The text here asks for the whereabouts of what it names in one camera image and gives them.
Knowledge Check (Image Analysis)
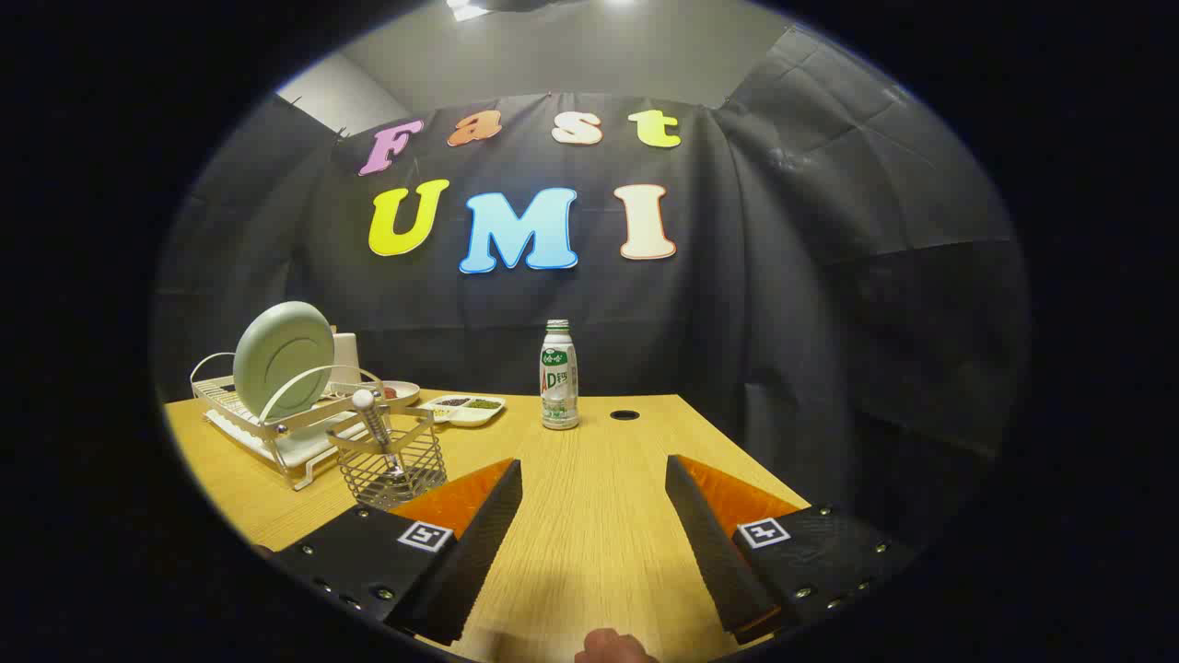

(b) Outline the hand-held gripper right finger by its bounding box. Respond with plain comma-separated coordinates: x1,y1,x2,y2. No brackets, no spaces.
665,454,917,646

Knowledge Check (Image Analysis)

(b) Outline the metal wire mesh basket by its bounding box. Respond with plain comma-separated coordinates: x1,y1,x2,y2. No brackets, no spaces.
327,405,449,512

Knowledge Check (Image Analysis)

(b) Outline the white drink bottle green label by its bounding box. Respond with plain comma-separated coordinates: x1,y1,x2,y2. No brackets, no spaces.
539,319,581,431

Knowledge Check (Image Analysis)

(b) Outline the white wire dish rack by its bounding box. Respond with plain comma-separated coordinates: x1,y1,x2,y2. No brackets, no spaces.
190,350,388,492

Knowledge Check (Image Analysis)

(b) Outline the white toaster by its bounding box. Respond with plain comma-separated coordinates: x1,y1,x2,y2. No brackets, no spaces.
332,331,362,384

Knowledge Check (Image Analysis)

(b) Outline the pale green plate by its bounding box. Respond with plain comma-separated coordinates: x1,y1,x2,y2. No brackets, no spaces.
233,301,336,422

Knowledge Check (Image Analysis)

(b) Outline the white drip tray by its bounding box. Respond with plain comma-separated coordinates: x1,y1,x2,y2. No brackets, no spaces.
204,408,369,472

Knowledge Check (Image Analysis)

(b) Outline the white divided tray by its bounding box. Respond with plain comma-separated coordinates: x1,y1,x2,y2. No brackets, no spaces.
417,394,507,428

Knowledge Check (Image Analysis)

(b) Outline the metal spoon with white knob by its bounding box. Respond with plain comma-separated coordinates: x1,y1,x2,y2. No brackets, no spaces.
351,388,406,480

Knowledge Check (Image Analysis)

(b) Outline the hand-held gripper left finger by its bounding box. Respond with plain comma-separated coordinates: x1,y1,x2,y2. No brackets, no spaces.
267,458,523,646

